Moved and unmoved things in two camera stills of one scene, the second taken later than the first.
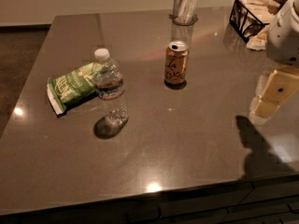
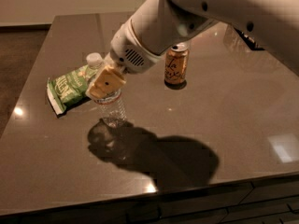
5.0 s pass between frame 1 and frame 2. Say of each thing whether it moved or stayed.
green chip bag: stayed
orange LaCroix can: stayed
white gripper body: moved
